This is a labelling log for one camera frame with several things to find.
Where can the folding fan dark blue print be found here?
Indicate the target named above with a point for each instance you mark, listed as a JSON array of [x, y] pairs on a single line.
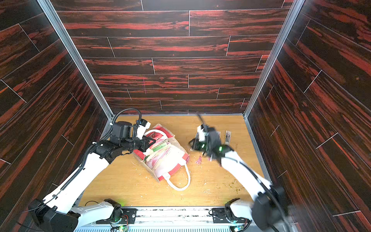
[[227, 137]]

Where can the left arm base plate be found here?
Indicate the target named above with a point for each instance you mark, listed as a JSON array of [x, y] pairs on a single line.
[[123, 216]]

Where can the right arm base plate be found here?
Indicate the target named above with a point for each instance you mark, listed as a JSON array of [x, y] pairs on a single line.
[[231, 215]]

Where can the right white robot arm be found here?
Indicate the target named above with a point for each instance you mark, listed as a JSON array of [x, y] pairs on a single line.
[[269, 203]]

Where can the fans inside tote bag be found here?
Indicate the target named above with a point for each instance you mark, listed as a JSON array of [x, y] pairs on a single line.
[[156, 154]]

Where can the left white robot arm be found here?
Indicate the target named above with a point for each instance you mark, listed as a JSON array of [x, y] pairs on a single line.
[[56, 211]]

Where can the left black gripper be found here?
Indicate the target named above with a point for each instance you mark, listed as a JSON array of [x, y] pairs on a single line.
[[145, 144]]

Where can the folding fan pink tassel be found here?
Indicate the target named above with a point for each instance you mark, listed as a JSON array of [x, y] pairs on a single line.
[[199, 160]]

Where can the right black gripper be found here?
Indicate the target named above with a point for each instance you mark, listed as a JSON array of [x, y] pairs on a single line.
[[198, 142]]

